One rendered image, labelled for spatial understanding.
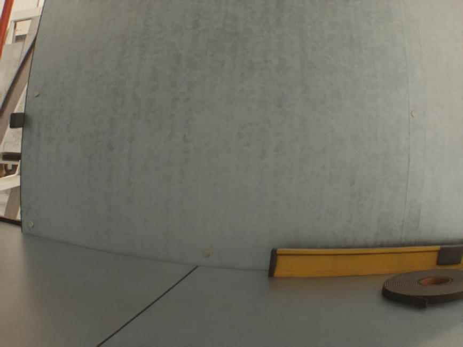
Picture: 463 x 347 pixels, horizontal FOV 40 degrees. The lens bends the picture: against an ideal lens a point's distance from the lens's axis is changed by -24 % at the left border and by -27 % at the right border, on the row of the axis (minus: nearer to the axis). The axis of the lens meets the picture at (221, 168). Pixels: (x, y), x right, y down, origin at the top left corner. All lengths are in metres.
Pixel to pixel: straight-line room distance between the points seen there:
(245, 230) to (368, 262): 0.26
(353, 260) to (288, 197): 0.19
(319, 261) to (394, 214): 0.18
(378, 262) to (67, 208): 0.63
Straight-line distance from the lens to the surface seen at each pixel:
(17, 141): 6.20
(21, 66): 2.00
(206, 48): 1.42
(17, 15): 8.82
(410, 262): 1.36
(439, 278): 1.23
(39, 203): 1.53
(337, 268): 1.35
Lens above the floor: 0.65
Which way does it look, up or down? 4 degrees down
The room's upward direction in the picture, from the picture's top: 3 degrees clockwise
